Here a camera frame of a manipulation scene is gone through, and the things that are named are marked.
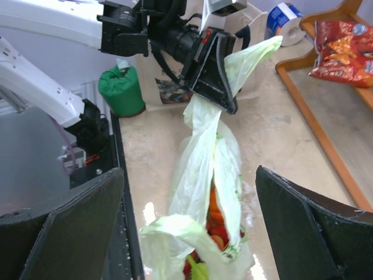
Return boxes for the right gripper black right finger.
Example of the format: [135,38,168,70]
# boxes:
[255,166,372,279]

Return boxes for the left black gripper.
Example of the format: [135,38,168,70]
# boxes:
[148,17,239,115]

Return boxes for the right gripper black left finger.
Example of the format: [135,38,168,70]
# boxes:
[1,171,119,279]

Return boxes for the light green plastic bag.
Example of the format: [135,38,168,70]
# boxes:
[139,35,284,280]

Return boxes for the red cherries pile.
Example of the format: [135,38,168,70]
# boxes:
[183,220,228,279]

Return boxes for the small orange pumpkin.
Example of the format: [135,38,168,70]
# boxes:
[209,187,224,225]

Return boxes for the green celery stalk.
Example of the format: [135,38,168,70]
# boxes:
[187,255,209,280]

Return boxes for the blue white can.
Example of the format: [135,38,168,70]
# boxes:
[266,2,306,47]

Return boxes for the green cloth bundle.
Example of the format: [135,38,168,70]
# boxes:
[98,58,146,118]

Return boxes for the wooden shelf rack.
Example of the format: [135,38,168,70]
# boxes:
[275,0,373,213]

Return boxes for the Doritos chip bag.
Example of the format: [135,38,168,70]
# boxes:
[308,20,372,88]

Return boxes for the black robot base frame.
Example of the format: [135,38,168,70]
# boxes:
[69,113,145,279]

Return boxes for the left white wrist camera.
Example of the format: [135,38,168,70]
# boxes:
[199,0,247,33]

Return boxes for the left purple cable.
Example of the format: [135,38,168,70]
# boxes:
[49,116,78,176]

